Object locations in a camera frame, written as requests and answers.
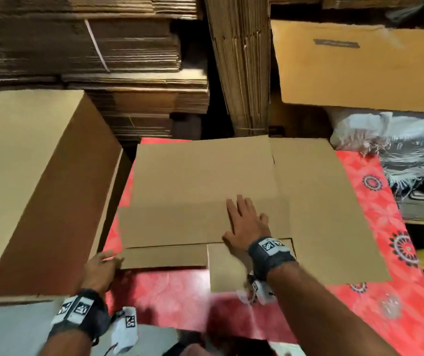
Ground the person's left hand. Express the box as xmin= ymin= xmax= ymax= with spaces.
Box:
xmin=80 ymin=250 xmax=125 ymax=297

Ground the person's right hand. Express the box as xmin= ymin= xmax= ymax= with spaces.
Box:
xmin=221 ymin=193 xmax=273 ymax=270

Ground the small brown cardboard box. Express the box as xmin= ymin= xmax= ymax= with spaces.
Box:
xmin=115 ymin=134 xmax=393 ymax=294

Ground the dark brown cardboard box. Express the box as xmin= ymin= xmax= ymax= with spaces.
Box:
xmin=267 ymin=92 xmax=332 ymax=140

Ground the yellow-tied cardboard bundle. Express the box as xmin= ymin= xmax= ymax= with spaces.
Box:
xmin=202 ymin=0 xmax=273 ymax=138

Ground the wall of cardboard stacks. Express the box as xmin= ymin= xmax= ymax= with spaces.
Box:
xmin=0 ymin=0 xmax=424 ymax=143

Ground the person's left forearm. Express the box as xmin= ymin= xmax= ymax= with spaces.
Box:
xmin=39 ymin=329 xmax=95 ymax=356

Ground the person's right forearm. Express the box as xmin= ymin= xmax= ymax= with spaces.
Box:
xmin=265 ymin=261 xmax=400 ymax=356

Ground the red patterned table cloth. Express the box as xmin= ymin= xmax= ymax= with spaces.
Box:
xmin=101 ymin=136 xmax=424 ymax=346

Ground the white woven sack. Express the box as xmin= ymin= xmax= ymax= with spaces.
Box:
xmin=326 ymin=106 xmax=424 ymax=202

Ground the black left wrist strap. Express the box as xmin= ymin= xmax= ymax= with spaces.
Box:
xmin=48 ymin=288 xmax=114 ymax=346

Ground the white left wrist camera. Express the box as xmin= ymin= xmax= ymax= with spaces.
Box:
xmin=110 ymin=305 xmax=139 ymax=354

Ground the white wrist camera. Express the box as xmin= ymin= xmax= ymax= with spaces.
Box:
xmin=237 ymin=273 xmax=279 ymax=307
xmin=110 ymin=305 xmax=139 ymax=354

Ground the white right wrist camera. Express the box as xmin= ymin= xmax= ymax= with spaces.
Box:
xmin=237 ymin=273 xmax=279 ymax=307

